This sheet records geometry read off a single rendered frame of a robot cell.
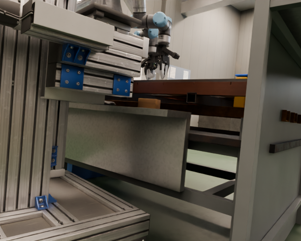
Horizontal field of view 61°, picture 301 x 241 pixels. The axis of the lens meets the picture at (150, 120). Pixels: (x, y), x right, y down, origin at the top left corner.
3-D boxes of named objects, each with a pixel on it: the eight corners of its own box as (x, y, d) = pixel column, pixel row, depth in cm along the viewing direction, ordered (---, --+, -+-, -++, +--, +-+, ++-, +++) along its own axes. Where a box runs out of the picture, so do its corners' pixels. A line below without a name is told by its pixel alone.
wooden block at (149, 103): (137, 107, 130) (138, 97, 130) (143, 108, 135) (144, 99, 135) (155, 109, 125) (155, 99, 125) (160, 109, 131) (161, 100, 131)
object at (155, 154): (43, 148, 204) (46, 104, 203) (184, 191, 124) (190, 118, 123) (38, 149, 201) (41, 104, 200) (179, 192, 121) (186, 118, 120)
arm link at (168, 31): (157, 15, 151) (160, 20, 159) (155, 34, 151) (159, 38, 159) (170, 15, 149) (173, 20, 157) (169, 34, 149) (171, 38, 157)
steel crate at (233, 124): (213, 138, 850) (215, 114, 848) (247, 144, 761) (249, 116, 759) (195, 138, 786) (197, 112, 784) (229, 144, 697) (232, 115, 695)
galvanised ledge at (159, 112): (46, 104, 203) (47, 101, 203) (190, 118, 123) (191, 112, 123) (20, 103, 187) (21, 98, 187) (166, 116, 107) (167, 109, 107)
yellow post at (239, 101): (235, 116, 131) (239, 79, 131) (245, 117, 128) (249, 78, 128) (232, 115, 128) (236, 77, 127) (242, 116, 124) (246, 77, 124)
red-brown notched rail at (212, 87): (55, 91, 203) (55, 83, 203) (276, 97, 103) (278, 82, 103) (50, 90, 200) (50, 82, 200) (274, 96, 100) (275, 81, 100)
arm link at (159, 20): (145, 25, 141) (150, 31, 152) (165, 25, 139) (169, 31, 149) (146, 10, 141) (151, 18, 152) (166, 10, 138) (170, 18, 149)
